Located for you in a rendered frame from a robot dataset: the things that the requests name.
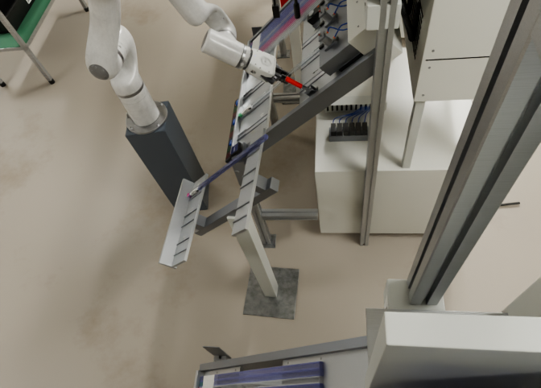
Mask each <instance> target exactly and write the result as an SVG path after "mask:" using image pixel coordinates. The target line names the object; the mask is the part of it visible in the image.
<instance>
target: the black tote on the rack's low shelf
mask: <svg viewBox="0 0 541 388"><path fill-rule="evenodd" d="M34 1H35V0H0V11H1V12H2V13H3V14H4V16H5V17H6V19H7V20H8V21H9V22H10V24H11V25H12V27H13V28H14V29H15V30H16V31H17V30H18V28H19V26H20V24H21V23H22V21H23V20H24V18H25V16H26V15H27V12H28V11H29V10H30V8H31V6H32V4H33V3H34ZM1 33H10V32H9V31H8V30H7V29H6V28H5V26H4V25H3V24H2V22H1V21H0V34H1Z"/></svg>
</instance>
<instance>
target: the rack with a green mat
mask: <svg viewBox="0 0 541 388"><path fill-rule="evenodd" d="M54 1H55V0H35V1H34V3H33V4H32V6H31V8H30V10H29V11H28V12H27V15H26V16H25V18H24V20H23V21H22V23H21V24H20V26H19V28H18V30H17V31H16V30H15V29H14V28H13V27H12V25H11V24H10V22H9V21H8V20H7V19H6V17H5V16H4V14H3V13H2V12H1V11H0V21H1V22H2V24H3V25H4V26H5V28H6V29H7V30H8V31H9V32H10V33H1V34H0V52H12V51H25V52H26V54H27V55H28V56H29V58H30V59H31V60H32V62H33V63H34V64H35V66H36V67H37V68H38V70H40V71H41V73H42V74H43V75H44V77H45V78H46V79H47V81H48V82H49V83H50V84H51V85H53V84H54V83H55V81H54V80H53V78H52V77H51V75H50V74H49V73H48V72H47V70H46V69H45V67H44V66H43V65H42V64H41V63H40V62H39V60H38V59H37V57H36V56H35V55H34V53H33V52H32V51H31V49H30V48H29V46H30V44H31V42H32V40H33V39H34V38H35V35H36V33H37V31H38V30H39V28H40V26H41V24H42V23H43V21H44V19H45V17H46V16H47V13H48V11H49V10H50V9H51V7H52V4H53V3H54ZM79 1H80V3H81V5H82V6H83V8H84V10H85V12H88V11H89V8H88V6H87V4H86V3H85V0H79ZM0 86H1V87H5V86H6V83H5V82H4V81H3V80H2V79H1V78H0Z"/></svg>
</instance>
